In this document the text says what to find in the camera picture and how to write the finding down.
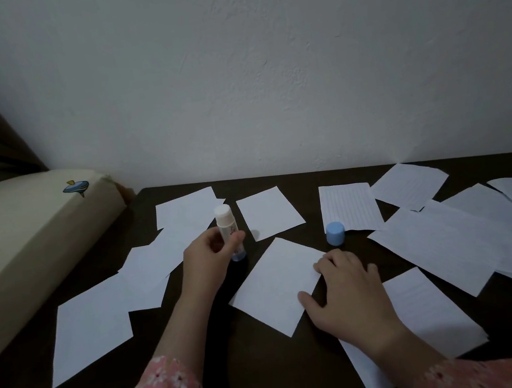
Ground person's left forearm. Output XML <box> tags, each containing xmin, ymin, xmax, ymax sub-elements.
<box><xmin>83</xmin><ymin>286</ymin><xmax>228</xmax><ymax>388</ymax></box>

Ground white panda print glue stick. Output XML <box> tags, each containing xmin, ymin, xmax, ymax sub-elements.
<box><xmin>212</xmin><ymin>201</ymin><xmax>249</xmax><ymax>264</ymax></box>

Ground single lined paper sheet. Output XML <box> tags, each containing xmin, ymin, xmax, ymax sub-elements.
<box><xmin>330</xmin><ymin>258</ymin><xmax>495</xmax><ymax>388</ymax></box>
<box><xmin>220</xmin><ymin>231</ymin><xmax>338</xmax><ymax>347</ymax></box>

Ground beige mattress with whale print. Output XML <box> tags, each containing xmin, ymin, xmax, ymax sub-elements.
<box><xmin>0</xmin><ymin>160</ymin><xmax>149</xmax><ymax>377</ymax></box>

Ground white paper sheets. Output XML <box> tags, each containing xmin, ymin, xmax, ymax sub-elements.
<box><xmin>26</xmin><ymin>141</ymin><xmax>512</xmax><ymax>388</ymax></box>

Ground person's left hand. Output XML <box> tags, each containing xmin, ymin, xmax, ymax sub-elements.
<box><xmin>171</xmin><ymin>223</ymin><xmax>255</xmax><ymax>304</ymax></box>

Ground person's right forearm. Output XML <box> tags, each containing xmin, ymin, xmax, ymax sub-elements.
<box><xmin>365</xmin><ymin>309</ymin><xmax>512</xmax><ymax>388</ymax></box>

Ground blue glue stick cap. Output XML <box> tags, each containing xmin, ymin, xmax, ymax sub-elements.
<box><xmin>323</xmin><ymin>220</ymin><xmax>348</xmax><ymax>248</ymax></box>

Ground person's right hand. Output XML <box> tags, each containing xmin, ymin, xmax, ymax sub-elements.
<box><xmin>292</xmin><ymin>240</ymin><xmax>412</xmax><ymax>365</ymax></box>

